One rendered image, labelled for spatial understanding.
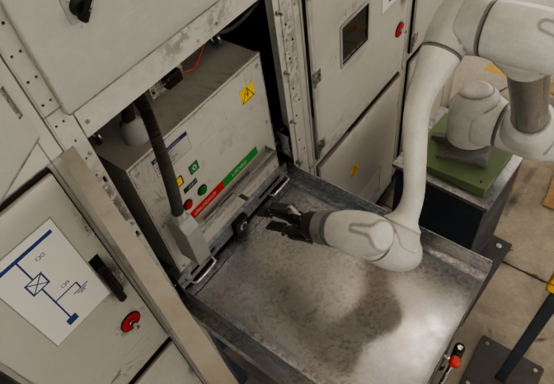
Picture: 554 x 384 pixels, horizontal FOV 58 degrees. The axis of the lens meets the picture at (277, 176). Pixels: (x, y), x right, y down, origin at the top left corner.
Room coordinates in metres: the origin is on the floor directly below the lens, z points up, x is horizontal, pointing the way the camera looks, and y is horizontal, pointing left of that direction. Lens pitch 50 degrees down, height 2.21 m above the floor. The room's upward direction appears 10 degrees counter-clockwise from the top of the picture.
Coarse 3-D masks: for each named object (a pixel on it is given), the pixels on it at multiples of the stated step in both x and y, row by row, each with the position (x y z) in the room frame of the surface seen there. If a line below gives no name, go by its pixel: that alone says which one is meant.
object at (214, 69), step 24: (216, 48) 1.19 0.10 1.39; (240, 48) 1.17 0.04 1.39; (192, 72) 1.10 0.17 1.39; (216, 72) 1.08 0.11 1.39; (168, 96) 1.02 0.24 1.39; (192, 96) 1.00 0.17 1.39; (120, 120) 0.96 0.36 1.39; (168, 120) 0.93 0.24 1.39; (96, 144) 0.89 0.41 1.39; (120, 144) 0.87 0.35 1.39; (144, 144) 0.86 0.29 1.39; (120, 168) 0.80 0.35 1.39; (120, 192) 0.85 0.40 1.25; (144, 216) 0.80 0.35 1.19; (168, 264) 0.82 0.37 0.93
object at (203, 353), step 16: (64, 160) 0.66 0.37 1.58; (80, 160) 0.65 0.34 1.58; (80, 176) 0.61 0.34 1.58; (96, 192) 0.57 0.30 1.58; (96, 208) 0.53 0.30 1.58; (112, 208) 0.52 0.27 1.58; (112, 224) 0.49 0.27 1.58; (128, 240) 0.46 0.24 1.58; (128, 256) 0.43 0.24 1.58; (144, 256) 0.42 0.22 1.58; (144, 272) 0.39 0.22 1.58; (160, 272) 0.39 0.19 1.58; (160, 288) 0.36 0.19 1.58; (160, 304) 0.34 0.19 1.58; (176, 304) 0.33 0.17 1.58; (176, 320) 0.31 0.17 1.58; (192, 320) 0.31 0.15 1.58; (192, 336) 0.28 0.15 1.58; (192, 352) 0.26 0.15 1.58; (208, 352) 0.26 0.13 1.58; (208, 368) 0.24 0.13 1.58; (224, 368) 0.23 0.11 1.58
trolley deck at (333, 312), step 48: (288, 192) 1.07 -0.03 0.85; (288, 240) 0.88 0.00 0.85; (240, 288) 0.74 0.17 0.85; (288, 288) 0.71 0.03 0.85; (336, 288) 0.68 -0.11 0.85; (384, 288) 0.65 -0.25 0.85; (432, 288) 0.63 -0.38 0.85; (480, 288) 0.62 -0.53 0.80; (288, 336) 0.56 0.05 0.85; (336, 336) 0.54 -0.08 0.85; (384, 336) 0.51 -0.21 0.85; (432, 336) 0.49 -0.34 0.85
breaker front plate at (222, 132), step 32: (256, 64) 1.12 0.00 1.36; (224, 96) 1.02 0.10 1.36; (256, 96) 1.10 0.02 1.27; (192, 128) 0.93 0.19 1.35; (224, 128) 1.00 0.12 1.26; (256, 128) 1.08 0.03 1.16; (192, 160) 0.91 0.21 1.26; (224, 160) 0.98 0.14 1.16; (256, 160) 1.06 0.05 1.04; (160, 192) 0.82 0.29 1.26; (192, 192) 0.88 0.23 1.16; (224, 192) 0.95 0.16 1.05; (160, 224) 0.79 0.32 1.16; (224, 224) 0.93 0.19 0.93
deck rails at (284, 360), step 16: (304, 176) 1.09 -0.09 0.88; (320, 192) 1.04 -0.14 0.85; (336, 192) 1.00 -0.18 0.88; (352, 208) 0.95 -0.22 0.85; (368, 208) 0.92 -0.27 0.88; (384, 208) 0.88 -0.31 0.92; (432, 240) 0.76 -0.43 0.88; (448, 240) 0.73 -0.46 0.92; (448, 256) 0.72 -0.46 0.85; (464, 256) 0.69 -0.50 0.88; (480, 256) 0.67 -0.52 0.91; (464, 272) 0.66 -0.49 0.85; (480, 272) 0.65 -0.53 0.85; (208, 304) 0.70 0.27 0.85; (224, 320) 0.62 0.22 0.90; (240, 336) 0.59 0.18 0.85; (256, 336) 0.58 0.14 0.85; (272, 352) 0.50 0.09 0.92; (288, 368) 0.47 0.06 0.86; (304, 368) 0.47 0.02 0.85
